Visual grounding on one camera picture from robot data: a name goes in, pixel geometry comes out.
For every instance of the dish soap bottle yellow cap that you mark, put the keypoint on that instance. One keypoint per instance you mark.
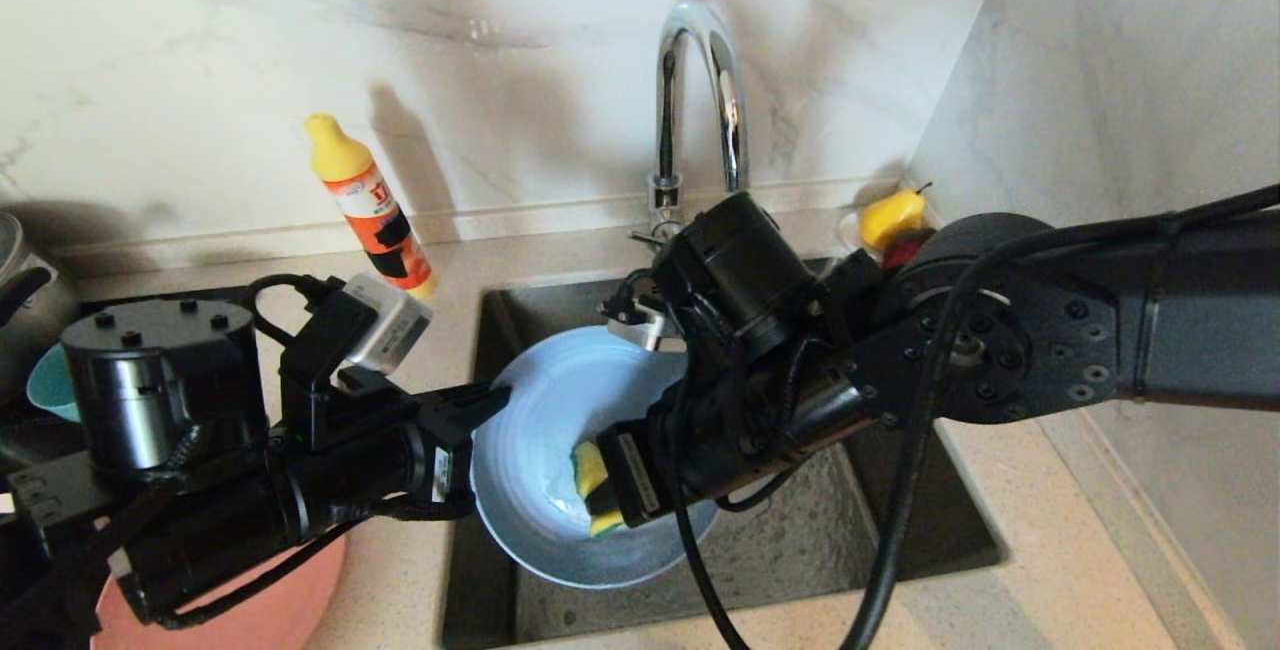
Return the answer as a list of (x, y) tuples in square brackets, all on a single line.
[(385, 230)]

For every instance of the dark red apple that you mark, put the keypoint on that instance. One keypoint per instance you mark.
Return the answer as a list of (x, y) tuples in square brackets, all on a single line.
[(900, 252)]

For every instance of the black glass cooktop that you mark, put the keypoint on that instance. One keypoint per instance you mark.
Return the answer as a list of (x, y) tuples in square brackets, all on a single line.
[(20, 440)]

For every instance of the small white fruit dish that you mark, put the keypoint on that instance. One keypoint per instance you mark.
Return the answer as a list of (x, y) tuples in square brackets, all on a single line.
[(850, 230)]

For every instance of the teal bowl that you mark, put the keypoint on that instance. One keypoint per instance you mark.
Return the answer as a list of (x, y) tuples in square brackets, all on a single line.
[(50, 385)]

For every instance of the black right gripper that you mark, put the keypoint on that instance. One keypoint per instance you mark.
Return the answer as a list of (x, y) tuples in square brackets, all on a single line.
[(700, 450)]

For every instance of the blue plate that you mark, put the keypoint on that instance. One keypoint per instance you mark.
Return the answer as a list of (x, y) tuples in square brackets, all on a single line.
[(540, 400)]

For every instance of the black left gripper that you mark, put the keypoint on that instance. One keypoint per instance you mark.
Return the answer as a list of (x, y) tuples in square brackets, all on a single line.
[(380, 460)]

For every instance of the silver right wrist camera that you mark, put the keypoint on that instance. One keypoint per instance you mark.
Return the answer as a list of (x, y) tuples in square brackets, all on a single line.
[(650, 330)]

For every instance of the stainless steel sink basin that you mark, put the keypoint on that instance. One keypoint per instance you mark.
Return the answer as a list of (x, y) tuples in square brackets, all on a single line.
[(800, 550)]

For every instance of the yellow green sponge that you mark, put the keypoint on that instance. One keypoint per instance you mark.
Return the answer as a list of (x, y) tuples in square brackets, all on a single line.
[(588, 465)]

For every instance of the yellow pear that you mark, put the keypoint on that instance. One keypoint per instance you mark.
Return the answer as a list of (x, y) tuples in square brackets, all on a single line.
[(892, 215)]

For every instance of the pink plate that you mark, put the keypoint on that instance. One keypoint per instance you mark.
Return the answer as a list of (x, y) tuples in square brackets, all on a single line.
[(290, 600)]

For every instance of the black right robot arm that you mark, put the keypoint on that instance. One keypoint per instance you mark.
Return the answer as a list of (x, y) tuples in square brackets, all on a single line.
[(1200, 330)]

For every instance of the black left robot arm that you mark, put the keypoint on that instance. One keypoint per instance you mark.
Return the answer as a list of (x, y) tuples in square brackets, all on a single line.
[(160, 380)]

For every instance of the chrome gooseneck faucet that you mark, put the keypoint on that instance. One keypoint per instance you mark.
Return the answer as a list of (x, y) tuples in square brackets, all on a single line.
[(730, 100)]

